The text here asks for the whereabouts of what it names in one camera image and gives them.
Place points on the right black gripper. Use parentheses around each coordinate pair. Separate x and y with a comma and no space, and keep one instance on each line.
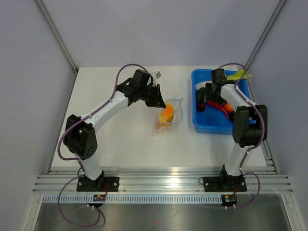
(208,89)

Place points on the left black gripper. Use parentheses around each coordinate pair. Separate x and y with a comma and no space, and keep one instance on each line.
(157,101)

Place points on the red chili pepper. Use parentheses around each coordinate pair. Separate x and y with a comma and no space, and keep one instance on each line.
(220,107)

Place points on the blue plastic tray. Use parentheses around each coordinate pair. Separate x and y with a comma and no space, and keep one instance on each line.
(211,120)

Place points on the yellow mango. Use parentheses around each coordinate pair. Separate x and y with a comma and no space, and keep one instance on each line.
(166,115)

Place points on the clear zip top bag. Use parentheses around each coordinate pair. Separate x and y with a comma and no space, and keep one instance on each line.
(178,118)

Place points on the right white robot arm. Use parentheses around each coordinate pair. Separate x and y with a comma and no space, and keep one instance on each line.
(248,132)

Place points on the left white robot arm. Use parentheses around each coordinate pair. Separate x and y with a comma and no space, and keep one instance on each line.
(80,131)

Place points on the green cucumber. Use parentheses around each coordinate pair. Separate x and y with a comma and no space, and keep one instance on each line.
(200,97)

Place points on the dark red plum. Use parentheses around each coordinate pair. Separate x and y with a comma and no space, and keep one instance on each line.
(200,107)

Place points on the orange persimmon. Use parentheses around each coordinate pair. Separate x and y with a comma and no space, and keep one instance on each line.
(228,107)

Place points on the green celery stalk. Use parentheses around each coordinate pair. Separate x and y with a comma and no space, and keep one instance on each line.
(234,77)

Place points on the right circuit board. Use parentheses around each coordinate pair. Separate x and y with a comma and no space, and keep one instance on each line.
(229,200)

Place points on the circuit board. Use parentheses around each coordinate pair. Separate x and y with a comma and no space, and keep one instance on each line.
(99,197)
(229,200)

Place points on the left circuit board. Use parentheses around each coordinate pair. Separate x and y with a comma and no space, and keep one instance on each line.
(99,197)

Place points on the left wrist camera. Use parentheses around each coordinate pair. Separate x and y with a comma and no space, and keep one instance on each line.
(156,74)

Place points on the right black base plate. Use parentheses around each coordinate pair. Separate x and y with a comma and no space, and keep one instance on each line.
(217,184)

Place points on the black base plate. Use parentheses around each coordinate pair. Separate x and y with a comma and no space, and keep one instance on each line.
(105,184)
(217,184)

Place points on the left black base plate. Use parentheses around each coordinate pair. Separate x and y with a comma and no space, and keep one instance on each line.
(105,184)

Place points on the right aluminium frame post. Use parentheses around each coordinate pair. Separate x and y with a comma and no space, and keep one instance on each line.
(266,31)

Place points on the aluminium frame post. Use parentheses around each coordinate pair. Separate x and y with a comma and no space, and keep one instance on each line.
(52,27)
(266,31)

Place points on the aluminium mounting rail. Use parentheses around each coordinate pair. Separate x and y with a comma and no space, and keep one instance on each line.
(162,180)

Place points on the left aluminium frame post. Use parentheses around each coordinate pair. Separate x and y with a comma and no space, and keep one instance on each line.
(52,27)

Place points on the white slotted cable duct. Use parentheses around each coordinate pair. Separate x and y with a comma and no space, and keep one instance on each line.
(136,199)

